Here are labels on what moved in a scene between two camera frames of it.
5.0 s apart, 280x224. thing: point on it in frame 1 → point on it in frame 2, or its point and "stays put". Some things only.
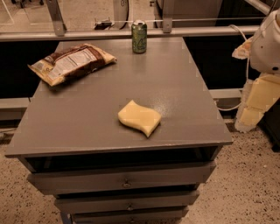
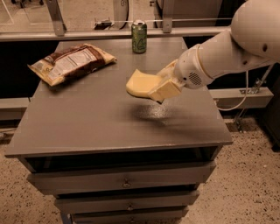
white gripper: [266, 49] → [189, 69]
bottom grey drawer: [129, 217] stays put
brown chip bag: [70, 61] stays put
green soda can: [139, 36] stays put
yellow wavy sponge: [143, 118] → [140, 84]
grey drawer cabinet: [73, 145] stays put
